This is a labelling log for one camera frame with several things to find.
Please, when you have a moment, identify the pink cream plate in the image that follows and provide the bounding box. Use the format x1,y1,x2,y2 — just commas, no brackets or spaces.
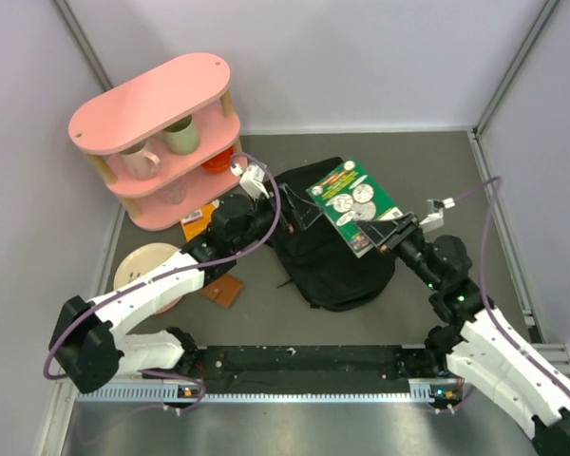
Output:
113,242,179,290

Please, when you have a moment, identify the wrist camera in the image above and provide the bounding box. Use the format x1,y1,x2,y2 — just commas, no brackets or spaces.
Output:
230,163,269,200
419,198,456,234

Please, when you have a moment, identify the black student backpack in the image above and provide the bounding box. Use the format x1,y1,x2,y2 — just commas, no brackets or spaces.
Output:
268,157,395,312

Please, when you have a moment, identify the green mug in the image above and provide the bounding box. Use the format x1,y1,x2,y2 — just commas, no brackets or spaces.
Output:
161,115,200,155

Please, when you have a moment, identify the brown leather wallet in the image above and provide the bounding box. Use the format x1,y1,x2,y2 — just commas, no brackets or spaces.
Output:
199,275,244,308

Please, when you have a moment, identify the pink three-tier shelf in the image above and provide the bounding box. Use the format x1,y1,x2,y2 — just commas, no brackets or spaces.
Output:
68,52,240,231

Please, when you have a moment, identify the orange paperback book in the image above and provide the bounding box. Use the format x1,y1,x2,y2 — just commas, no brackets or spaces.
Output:
180,199,219,241

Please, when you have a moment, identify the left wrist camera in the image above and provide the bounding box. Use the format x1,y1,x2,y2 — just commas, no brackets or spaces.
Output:
230,163,269,200

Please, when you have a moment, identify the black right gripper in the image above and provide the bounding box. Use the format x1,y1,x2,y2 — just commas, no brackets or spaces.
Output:
355,212,442,292

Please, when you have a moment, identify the clear glass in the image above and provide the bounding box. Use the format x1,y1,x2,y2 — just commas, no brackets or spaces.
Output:
161,182,186,205

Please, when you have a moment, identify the pink mug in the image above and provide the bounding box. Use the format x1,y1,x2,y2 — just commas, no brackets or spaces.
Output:
120,140,162,181

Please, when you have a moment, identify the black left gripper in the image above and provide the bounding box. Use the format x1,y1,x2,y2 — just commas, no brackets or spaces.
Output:
232,185,324,254

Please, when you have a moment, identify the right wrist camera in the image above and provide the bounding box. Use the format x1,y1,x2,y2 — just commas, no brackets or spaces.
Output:
419,198,456,234

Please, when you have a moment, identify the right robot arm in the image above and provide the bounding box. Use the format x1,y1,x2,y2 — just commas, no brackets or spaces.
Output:
357,214,570,455

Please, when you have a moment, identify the green puzzle book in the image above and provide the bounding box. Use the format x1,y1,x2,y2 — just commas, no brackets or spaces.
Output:
306,158,403,257

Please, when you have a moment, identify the slotted cable duct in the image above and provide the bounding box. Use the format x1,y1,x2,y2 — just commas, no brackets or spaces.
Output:
77,382,463,405

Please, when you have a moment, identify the orange bowl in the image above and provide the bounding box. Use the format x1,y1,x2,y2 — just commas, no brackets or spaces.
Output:
201,146,235,174

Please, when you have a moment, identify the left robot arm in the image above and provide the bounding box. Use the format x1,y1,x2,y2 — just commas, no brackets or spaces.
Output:
48,184,323,393

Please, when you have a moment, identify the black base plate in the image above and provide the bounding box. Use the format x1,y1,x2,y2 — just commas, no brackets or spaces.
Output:
142,344,484,385

